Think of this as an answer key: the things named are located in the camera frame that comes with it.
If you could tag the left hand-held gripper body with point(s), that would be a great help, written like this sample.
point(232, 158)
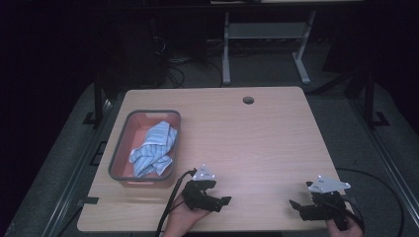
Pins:
point(197, 197)

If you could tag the pink basket with grey rim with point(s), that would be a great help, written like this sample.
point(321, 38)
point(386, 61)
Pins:
point(145, 148)

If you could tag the person's right hand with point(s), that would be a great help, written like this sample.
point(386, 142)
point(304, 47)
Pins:
point(349, 232)

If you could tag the blue striped cloth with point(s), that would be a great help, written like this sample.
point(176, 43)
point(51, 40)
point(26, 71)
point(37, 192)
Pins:
point(153, 153)

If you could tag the person's left hand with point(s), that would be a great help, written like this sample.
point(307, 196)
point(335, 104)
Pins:
point(183, 219)

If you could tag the white metal stand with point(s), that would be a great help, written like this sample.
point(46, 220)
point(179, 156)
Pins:
point(263, 31)

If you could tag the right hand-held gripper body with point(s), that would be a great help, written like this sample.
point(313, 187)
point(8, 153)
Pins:
point(326, 205)

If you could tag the black metal stand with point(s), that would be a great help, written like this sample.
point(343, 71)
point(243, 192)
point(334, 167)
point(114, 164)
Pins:
point(98, 98)
point(370, 98)

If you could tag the aluminium frame rail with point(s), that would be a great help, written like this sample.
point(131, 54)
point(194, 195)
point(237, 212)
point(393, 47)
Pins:
point(74, 177)
point(388, 158)

